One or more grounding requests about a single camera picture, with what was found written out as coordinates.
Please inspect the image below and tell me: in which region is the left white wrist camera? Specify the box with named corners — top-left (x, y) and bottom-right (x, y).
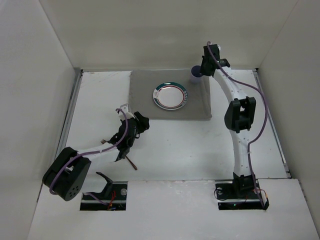
top-left (115, 103), bottom-right (135, 121)

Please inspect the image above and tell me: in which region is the purple plastic cup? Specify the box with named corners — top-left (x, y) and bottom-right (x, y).
top-left (190, 65), bottom-right (203, 84)

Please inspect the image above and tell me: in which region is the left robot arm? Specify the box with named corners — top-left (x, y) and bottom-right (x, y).
top-left (42, 106), bottom-right (150, 202)

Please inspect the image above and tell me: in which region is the brown wooden spoon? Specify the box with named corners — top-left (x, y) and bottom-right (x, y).
top-left (125, 156), bottom-right (138, 171)

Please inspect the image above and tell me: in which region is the purple cable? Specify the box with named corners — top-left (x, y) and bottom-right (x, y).
top-left (49, 107), bottom-right (131, 208)
top-left (206, 41), bottom-right (269, 208)

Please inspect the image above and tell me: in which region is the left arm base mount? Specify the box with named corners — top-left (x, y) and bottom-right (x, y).
top-left (79, 172), bottom-right (128, 212)

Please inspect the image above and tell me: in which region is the grey cloth placemat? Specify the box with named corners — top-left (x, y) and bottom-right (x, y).
top-left (128, 69), bottom-right (212, 121)

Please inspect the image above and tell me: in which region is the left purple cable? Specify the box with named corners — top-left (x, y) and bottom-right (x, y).
top-left (49, 107), bottom-right (131, 208)

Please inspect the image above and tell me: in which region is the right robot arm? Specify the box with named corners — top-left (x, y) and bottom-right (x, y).
top-left (200, 42), bottom-right (256, 199)

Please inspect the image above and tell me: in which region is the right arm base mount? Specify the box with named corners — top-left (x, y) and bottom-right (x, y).
top-left (213, 181), bottom-right (270, 211)

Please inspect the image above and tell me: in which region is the white plate with green rim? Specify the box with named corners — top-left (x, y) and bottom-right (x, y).
top-left (152, 81), bottom-right (188, 111)

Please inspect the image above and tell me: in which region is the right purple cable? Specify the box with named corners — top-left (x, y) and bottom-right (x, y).
top-left (206, 41), bottom-right (269, 208)

